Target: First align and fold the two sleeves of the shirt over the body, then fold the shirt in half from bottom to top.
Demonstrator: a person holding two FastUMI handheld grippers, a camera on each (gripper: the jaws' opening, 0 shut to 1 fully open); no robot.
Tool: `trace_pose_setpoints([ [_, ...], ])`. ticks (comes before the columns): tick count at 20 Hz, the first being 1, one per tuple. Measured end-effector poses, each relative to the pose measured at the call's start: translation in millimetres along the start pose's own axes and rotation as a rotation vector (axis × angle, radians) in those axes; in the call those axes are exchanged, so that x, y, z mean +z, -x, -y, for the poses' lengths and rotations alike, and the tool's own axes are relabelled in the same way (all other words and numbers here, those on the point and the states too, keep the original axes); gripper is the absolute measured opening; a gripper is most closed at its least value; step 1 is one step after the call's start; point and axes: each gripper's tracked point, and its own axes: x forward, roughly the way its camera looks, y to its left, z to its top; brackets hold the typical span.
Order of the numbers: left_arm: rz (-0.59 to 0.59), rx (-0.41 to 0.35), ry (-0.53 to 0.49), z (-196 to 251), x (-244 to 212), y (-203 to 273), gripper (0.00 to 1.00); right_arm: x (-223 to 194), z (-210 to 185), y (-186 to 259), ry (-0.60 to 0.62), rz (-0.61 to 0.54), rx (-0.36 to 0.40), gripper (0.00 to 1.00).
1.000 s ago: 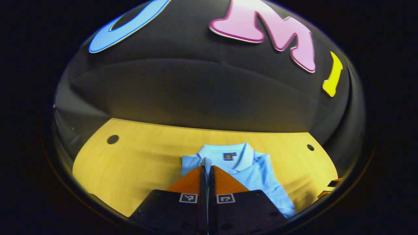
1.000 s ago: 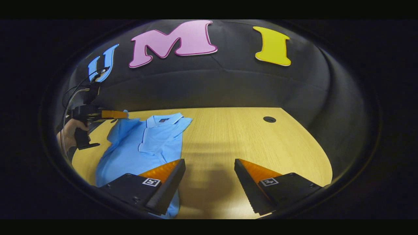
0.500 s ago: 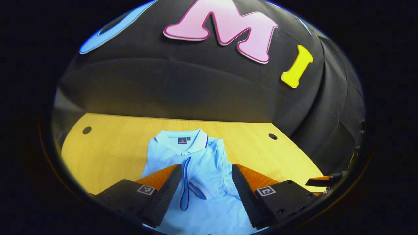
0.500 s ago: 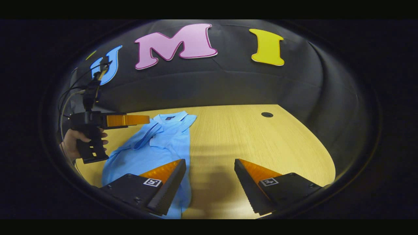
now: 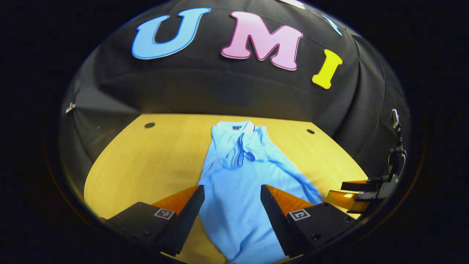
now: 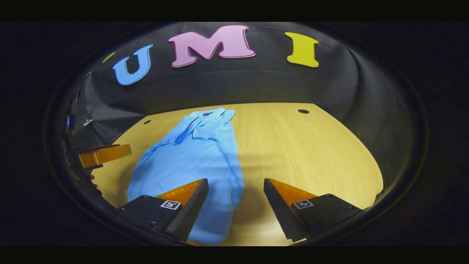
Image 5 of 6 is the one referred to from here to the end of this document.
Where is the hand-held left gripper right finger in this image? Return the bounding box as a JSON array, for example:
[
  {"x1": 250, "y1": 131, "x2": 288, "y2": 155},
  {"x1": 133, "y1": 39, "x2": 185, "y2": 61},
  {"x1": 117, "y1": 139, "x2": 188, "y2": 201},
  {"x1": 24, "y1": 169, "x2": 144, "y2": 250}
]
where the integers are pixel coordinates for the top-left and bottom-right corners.
[{"x1": 260, "y1": 184, "x2": 362, "y2": 259}]

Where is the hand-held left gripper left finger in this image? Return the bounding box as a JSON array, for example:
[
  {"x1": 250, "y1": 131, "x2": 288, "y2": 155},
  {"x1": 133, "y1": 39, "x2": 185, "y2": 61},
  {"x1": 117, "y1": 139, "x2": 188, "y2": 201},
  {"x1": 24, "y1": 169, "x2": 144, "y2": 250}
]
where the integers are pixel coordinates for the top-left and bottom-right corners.
[{"x1": 101, "y1": 185, "x2": 206, "y2": 257}]

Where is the light blue T-shirt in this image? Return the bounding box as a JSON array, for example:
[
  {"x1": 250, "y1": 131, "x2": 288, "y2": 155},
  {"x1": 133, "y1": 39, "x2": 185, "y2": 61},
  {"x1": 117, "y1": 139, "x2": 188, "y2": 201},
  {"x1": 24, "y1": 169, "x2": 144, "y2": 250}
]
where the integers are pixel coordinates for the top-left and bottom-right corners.
[{"x1": 198, "y1": 120, "x2": 323, "y2": 263}]

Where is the black backdrop cloth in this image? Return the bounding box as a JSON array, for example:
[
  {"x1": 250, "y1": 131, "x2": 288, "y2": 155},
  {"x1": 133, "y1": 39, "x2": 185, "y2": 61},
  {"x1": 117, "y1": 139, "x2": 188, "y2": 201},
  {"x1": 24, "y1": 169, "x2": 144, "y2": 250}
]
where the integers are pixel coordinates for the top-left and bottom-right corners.
[{"x1": 59, "y1": 0, "x2": 411, "y2": 206}]

